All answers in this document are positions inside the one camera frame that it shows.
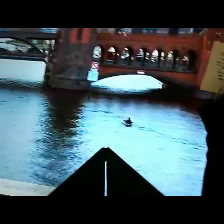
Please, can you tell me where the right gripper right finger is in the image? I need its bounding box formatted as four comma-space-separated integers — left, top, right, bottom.
105, 147, 165, 197

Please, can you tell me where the black garment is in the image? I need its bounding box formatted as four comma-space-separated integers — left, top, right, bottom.
197, 94, 224, 197

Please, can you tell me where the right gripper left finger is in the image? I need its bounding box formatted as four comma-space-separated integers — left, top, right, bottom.
48, 147, 107, 197

